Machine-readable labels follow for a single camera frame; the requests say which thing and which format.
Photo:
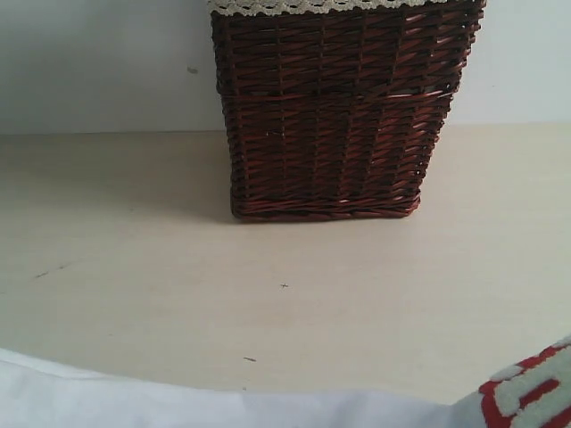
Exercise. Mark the white t-shirt red patch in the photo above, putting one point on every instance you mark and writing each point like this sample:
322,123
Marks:
534,392

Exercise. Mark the dark brown wicker basket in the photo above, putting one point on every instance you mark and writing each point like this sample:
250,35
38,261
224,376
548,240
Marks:
336,115

